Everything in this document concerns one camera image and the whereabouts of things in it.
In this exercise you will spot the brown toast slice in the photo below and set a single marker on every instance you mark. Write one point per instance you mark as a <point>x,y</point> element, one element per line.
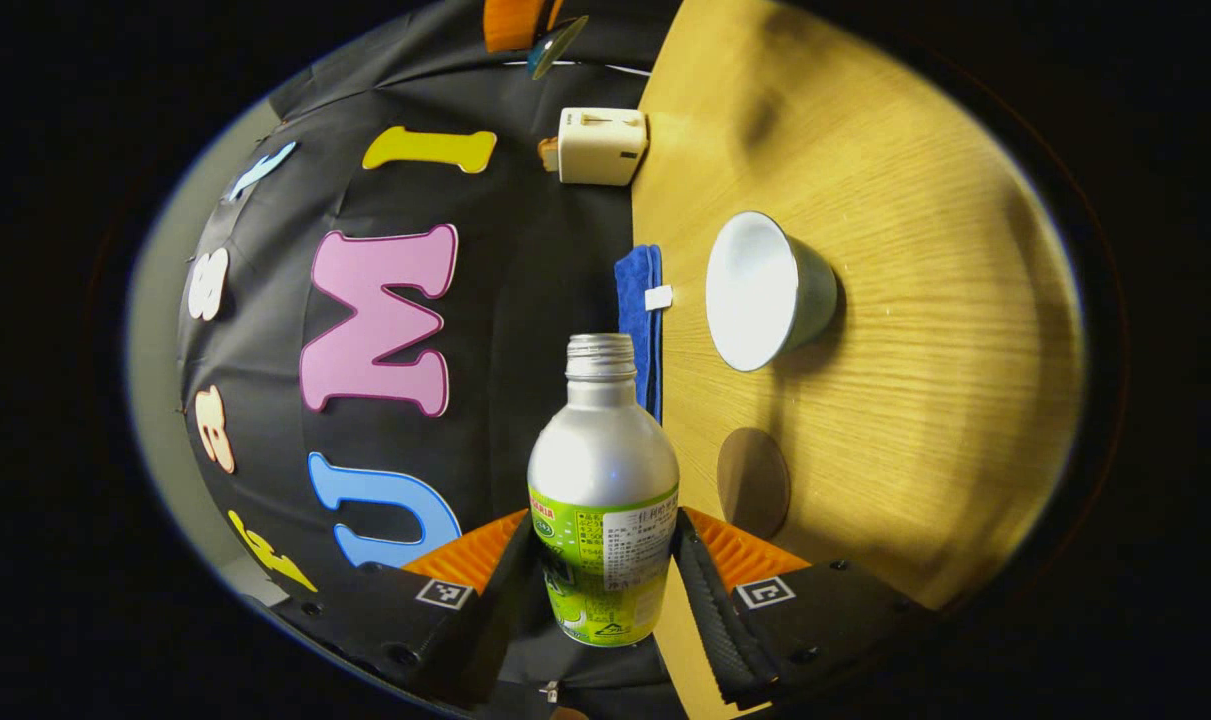
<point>548,154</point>

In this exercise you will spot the teacup with white inside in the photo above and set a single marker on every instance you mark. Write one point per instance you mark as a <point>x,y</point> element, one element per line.
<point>755,290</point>

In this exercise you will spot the round brown coaster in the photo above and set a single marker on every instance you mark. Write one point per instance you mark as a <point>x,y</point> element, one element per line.
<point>753,485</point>

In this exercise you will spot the dark blue teacup lid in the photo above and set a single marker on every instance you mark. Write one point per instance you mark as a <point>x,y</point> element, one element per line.
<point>555,48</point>

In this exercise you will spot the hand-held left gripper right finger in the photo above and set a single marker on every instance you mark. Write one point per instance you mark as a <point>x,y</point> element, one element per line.
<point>710,620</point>

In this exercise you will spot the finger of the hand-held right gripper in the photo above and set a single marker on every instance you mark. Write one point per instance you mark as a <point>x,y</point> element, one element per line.
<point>515,22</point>

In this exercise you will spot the white toaster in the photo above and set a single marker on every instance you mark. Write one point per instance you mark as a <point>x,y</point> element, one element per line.
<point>602,147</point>

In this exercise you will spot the folded blue towel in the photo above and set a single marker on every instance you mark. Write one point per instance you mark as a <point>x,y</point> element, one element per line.
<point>637,320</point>

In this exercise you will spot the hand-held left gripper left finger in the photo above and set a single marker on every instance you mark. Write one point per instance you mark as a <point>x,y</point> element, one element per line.
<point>505,610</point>

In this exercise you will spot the silver water bottle green label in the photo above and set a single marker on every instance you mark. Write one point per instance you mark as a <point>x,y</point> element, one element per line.
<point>600,470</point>

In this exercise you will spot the black backdrop cloth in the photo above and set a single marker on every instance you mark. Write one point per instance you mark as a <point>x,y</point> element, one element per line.
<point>525,250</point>

